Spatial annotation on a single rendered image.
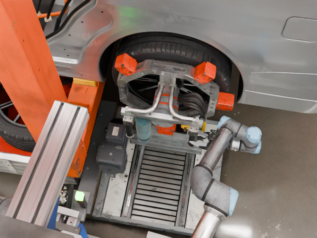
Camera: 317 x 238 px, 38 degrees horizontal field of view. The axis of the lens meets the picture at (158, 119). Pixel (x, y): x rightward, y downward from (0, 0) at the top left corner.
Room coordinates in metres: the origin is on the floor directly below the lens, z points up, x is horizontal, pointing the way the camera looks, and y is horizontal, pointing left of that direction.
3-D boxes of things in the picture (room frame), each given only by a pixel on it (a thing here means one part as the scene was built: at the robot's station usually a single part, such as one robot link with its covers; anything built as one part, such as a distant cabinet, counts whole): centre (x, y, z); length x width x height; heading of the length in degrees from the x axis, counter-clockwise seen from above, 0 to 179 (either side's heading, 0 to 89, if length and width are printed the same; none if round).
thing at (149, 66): (1.26, -0.05, 0.85); 0.54 x 0.07 x 0.54; 80
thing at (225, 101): (1.22, -0.36, 0.85); 0.09 x 0.08 x 0.07; 80
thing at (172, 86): (1.13, -0.13, 1.03); 0.19 x 0.18 x 0.11; 170
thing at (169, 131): (1.30, -0.06, 0.48); 0.16 x 0.12 x 0.17; 170
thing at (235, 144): (0.97, -0.40, 0.85); 0.08 x 0.05 x 0.08; 171
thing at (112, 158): (1.22, 0.27, 0.26); 0.42 x 0.18 x 0.35; 170
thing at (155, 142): (1.43, -0.08, 0.13); 0.50 x 0.36 x 0.10; 80
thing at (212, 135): (0.98, -0.32, 0.86); 0.12 x 0.08 x 0.09; 81
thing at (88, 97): (1.31, 0.46, 0.69); 0.52 x 0.17 x 0.35; 170
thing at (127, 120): (1.09, 0.15, 0.93); 0.09 x 0.05 x 0.05; 170
